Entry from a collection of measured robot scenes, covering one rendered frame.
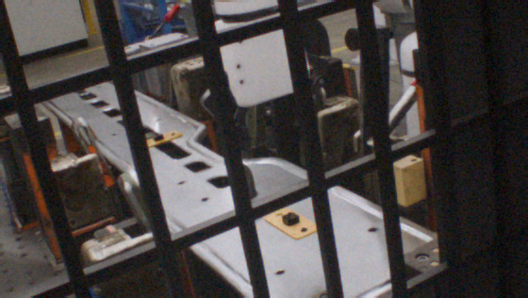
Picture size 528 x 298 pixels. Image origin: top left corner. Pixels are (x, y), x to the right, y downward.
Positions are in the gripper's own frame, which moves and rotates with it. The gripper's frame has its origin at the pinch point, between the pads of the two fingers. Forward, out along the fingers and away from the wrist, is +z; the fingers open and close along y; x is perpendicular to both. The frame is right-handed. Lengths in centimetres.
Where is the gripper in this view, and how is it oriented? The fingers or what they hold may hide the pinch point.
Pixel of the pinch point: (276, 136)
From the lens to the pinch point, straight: 87.6
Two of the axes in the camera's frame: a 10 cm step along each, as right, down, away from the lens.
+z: 1.8, 9.2, 3.5
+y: -8.6, 3.2, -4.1
